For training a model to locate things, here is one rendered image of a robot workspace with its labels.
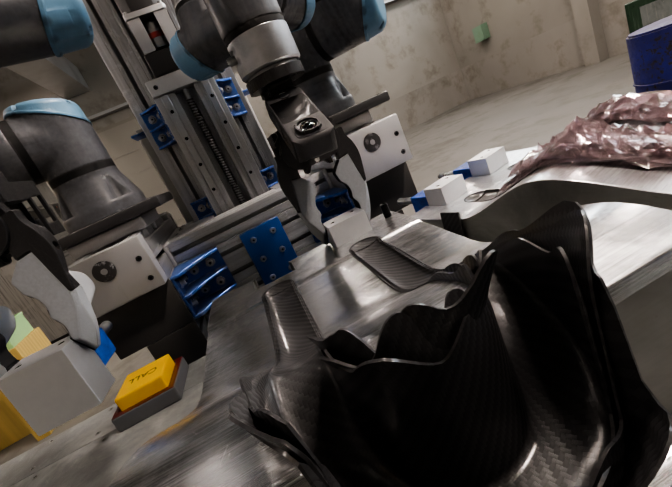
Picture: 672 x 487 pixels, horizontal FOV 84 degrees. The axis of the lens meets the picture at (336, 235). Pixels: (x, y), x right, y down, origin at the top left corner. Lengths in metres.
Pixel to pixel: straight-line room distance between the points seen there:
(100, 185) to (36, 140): 0.12
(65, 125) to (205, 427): 0.71
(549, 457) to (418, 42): 11.56
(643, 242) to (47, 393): 0.39
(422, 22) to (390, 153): 11.20
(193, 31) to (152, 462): 0.55
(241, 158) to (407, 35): 10.78
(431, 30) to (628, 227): 11.80
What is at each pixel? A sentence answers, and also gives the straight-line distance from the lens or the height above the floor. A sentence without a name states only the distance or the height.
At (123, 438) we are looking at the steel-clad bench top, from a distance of 0.56.
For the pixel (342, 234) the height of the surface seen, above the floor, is 0.90.
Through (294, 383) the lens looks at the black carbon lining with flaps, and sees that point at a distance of 0.21.
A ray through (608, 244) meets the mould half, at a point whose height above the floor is 0.93.
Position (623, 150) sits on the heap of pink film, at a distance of 0.43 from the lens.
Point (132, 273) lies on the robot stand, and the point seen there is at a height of 0.94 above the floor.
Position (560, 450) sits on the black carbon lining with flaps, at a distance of 0.20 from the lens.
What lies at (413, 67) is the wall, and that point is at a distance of 11.42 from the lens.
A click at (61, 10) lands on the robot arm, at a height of 1.23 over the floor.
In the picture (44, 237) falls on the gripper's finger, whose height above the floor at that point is 1.04.
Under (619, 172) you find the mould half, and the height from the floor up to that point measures 0.89.
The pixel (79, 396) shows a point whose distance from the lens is 0.37.
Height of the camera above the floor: 1.03
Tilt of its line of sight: 15 degrees down
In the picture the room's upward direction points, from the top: 25 degrees counter-clockwise
